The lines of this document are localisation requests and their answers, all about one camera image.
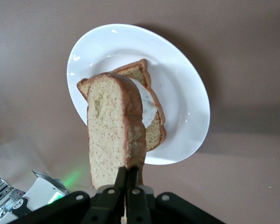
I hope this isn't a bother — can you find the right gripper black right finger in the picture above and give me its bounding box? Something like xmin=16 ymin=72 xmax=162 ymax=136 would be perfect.
xmin=127 ymin=166 xmax=152 ymax=224

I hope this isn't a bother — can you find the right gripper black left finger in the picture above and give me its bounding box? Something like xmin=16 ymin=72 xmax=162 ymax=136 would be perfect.
xmin=80 ymin=167 xmax=127 ymax=224

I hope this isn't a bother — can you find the white round plate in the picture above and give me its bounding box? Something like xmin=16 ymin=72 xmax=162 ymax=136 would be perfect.
xmin=66 ymin=23 xmax=211 ymax=166

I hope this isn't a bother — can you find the toy fried egg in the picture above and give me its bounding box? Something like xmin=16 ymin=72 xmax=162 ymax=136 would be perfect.
xmin=128 ymin=77 xmax=160 ymax=128

